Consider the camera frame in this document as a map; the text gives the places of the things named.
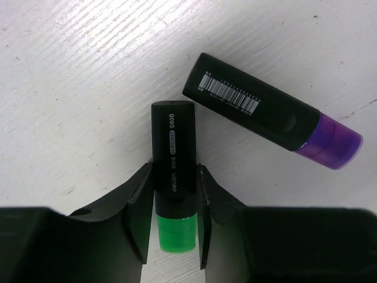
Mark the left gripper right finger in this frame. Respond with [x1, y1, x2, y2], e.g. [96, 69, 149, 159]
[197, 165, 376, 282]

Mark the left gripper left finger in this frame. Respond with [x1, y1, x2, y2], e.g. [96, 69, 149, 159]
[1, 163, 153, 282]

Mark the purple capped black highlighter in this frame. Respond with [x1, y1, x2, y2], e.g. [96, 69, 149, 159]
[183, 53, 363, 170]

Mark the green capped black highlighter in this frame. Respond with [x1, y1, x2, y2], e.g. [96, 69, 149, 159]
[151, 100, 197, 254]

